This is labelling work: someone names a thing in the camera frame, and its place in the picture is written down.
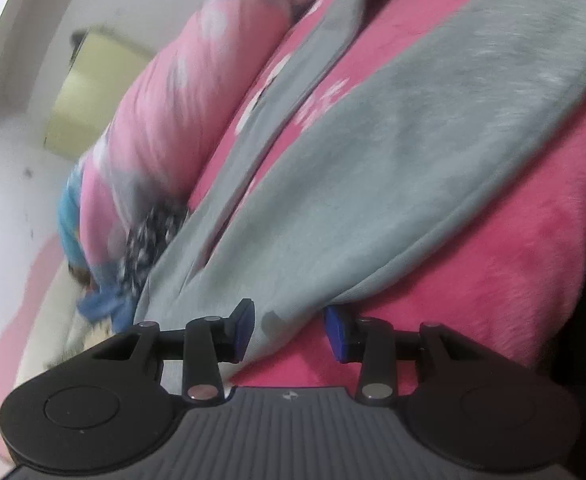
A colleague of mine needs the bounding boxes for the pink floral duvet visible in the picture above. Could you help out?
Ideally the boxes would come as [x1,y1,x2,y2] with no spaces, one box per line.
[57,0,355,287]

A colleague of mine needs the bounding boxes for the black white plaid shirt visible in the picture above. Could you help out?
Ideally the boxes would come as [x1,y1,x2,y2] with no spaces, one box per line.
[118,202,190,307]

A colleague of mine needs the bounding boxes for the cream wardrobe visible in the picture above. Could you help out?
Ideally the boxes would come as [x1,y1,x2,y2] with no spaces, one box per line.
[42,27,155,162]

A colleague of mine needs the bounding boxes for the gray sweatpants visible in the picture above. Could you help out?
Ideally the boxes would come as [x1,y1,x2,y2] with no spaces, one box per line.
[133,0,586,396]

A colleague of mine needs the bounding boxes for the blue garment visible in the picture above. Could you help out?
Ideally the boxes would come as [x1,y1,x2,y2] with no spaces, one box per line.
[76,260,145,332]

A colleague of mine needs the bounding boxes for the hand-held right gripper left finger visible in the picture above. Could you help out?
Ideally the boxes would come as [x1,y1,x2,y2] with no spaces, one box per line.
[90,298,255,404]

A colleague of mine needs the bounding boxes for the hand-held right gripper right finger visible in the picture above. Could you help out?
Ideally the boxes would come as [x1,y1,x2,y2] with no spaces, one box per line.
[325,306,494,406]

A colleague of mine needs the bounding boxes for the pink white headboard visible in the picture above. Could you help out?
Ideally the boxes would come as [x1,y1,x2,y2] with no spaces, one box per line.
[0,230,125,461]

